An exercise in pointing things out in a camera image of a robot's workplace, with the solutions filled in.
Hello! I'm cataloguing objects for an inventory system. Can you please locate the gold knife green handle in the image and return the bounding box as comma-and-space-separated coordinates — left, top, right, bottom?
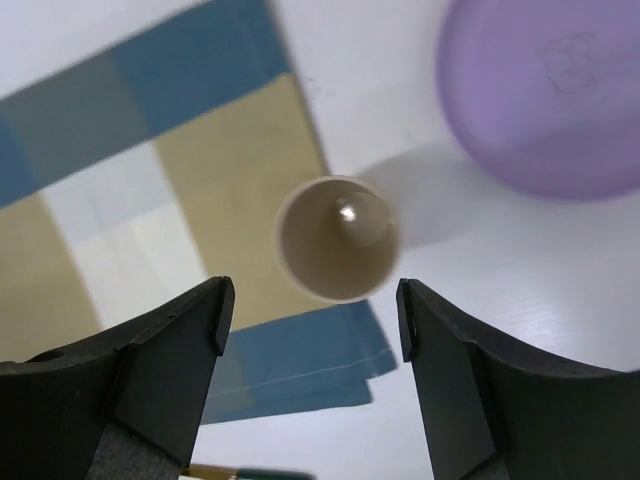
182, 464, 313, 480

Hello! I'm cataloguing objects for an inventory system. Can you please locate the blue beige checked placemat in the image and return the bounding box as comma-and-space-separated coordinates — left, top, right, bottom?
1, 1, 397, 424

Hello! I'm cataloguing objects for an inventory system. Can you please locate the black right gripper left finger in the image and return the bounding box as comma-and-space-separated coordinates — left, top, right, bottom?
1, 276, 235, 479

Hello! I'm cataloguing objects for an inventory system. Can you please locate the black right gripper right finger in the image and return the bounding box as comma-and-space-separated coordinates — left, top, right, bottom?
396, 279, 639, 479

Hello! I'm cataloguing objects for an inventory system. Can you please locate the beige paper cup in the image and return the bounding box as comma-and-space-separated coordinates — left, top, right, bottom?
274, 175, 401, 304

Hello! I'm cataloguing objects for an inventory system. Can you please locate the purple plastic plate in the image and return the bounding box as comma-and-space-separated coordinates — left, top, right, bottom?
435, 0, 639, 201

